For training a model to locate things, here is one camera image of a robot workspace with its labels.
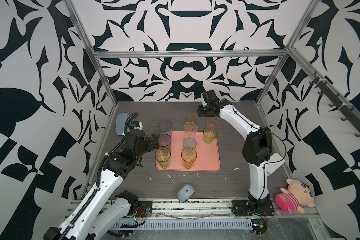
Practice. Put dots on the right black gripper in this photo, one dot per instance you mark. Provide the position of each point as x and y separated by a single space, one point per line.
199 111

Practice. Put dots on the dark grey tumbler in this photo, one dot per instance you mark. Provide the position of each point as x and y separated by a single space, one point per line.
165 141

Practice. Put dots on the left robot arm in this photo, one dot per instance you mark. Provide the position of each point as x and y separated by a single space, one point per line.
88 221

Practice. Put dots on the pink plush doll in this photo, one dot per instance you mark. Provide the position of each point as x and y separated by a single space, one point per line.
296 195

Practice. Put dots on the short pink glass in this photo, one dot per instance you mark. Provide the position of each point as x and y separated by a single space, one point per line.
213 122

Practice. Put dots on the white cable duct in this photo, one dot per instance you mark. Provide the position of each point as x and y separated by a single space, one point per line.
192 224

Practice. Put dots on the clear tall glass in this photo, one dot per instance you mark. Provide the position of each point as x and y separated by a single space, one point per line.
190 129

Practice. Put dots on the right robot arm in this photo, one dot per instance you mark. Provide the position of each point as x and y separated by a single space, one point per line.
257 147

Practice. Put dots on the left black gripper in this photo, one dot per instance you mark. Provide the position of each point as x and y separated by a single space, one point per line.
149 145

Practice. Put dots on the blue tall tumbler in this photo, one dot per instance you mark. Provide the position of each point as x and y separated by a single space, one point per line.
165 127

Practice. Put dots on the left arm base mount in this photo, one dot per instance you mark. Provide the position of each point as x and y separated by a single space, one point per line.
142 208

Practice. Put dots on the white box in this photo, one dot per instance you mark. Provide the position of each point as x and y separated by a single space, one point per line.
274 163

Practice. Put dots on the short amber glass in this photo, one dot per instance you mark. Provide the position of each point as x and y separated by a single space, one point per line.
190 119

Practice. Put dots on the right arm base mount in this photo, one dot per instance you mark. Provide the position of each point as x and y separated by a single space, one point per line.
252 207

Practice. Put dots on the short green glass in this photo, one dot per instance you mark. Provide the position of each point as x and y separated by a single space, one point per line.
210 134

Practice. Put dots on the tall amber glass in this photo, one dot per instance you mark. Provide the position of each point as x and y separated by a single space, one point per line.
189 156

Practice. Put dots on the pink plastic tray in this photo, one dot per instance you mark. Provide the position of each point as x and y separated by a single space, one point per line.
207 160

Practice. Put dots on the tall green glass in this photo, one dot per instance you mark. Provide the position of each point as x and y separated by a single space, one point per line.
163 156

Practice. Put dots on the teal dimpled tumbler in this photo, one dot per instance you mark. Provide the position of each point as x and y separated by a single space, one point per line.
189 143

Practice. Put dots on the light blue case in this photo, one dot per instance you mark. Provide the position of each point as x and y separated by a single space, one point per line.
120 123

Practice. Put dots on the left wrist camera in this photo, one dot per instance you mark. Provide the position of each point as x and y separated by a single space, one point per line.
136 125

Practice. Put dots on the grey computer mouse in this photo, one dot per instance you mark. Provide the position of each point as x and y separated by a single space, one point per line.
185 192

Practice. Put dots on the black wall hook rack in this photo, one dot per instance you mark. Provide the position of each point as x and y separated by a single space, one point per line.
338 101

